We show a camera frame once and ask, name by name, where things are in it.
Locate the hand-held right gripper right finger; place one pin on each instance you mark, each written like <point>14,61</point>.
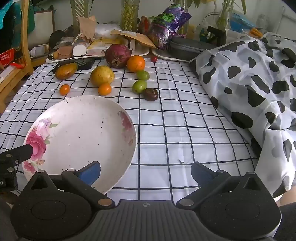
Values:
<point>199,173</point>

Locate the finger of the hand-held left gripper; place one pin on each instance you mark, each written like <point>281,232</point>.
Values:
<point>20,151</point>

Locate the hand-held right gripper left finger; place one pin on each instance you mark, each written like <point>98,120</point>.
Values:
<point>91,172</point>

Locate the white floral plate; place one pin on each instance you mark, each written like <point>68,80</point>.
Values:
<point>81,134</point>

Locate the small orange tomato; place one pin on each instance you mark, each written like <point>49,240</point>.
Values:
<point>64,89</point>

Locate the small orange kumquat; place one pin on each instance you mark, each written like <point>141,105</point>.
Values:
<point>104,89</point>

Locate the brown potato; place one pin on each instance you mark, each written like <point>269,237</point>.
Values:
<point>66,71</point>

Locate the dark brown round fruit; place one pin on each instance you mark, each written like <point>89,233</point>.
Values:
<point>150,94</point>

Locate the round yellow mango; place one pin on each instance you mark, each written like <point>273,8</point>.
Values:
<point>101,76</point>

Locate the green jujube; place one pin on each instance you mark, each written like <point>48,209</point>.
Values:
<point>142,75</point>
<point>139,86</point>

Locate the white checkered bedsheet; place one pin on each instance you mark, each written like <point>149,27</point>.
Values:
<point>173,129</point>

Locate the red box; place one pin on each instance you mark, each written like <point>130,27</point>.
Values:
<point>7,58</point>

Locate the person's leg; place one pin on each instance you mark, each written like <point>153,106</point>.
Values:
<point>288,208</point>

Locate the white lying bottle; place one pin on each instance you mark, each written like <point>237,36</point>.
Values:
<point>39,51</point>

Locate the wooden chair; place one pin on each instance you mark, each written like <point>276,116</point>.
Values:
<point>25,46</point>

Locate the brown cardboard block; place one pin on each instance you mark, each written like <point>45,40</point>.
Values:
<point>64,52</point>

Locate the cow print blanket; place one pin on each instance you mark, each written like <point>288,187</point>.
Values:
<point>249,76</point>

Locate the black ribbed rectangular box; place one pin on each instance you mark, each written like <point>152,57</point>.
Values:
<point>85,63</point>

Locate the large orange tomato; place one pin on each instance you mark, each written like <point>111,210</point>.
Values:
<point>136,63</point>

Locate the white cylindrical jar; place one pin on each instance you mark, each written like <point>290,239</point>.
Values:
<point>79,49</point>

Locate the red onion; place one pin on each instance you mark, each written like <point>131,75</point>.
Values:
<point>118,55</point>

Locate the black round object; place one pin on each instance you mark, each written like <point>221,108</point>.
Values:
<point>56,37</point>

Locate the red cherry tomato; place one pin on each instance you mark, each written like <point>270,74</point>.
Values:
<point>154,59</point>

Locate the white tray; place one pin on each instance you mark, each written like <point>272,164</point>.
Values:
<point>161,55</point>
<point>138,52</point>

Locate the black zip case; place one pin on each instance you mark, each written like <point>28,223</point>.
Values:
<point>189,47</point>

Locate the yellow cardboard box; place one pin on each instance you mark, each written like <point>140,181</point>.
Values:
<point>101,46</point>

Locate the white framed panel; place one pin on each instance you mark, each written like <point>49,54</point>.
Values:
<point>41,25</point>

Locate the teal cloth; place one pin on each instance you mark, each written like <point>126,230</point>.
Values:
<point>11,23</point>

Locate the brown paper envelope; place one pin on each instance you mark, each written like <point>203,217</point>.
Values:
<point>136,38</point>

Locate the torn brown paper bag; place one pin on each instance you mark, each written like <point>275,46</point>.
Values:
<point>87,26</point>

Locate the white plastic bag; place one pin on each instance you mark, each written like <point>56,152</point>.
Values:
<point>107,30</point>

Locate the spiral bamboo stalks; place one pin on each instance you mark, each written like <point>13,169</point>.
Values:
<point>130,14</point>
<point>78,16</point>

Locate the purple snack bag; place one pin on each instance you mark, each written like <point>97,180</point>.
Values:
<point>166,25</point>

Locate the orange packet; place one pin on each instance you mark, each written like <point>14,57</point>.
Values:
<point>256,32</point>

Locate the blue plastic bag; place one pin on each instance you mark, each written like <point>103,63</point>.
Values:
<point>240,20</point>

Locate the glass vase with bamboo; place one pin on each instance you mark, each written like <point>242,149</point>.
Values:
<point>224,16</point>

